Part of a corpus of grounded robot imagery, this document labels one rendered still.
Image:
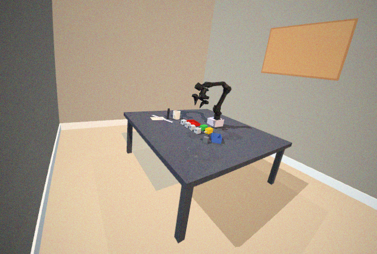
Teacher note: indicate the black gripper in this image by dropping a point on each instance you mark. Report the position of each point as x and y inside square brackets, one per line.
[196, 97]

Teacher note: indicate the yellow block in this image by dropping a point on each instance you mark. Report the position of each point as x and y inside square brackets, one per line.
[208, 130]

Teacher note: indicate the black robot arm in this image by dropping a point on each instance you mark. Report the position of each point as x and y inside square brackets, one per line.
[216, 107]

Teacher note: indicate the blue tray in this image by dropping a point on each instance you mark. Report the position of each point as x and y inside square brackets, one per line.
[216, 138]

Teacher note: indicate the red tray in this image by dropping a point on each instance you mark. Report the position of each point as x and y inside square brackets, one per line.
[194, 122]

